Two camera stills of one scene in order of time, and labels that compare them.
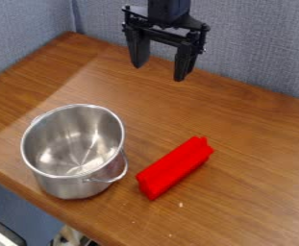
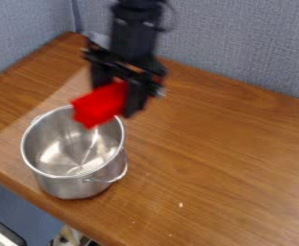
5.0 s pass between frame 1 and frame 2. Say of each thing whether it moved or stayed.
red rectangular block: moved
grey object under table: stayed
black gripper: moved
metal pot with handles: stayed
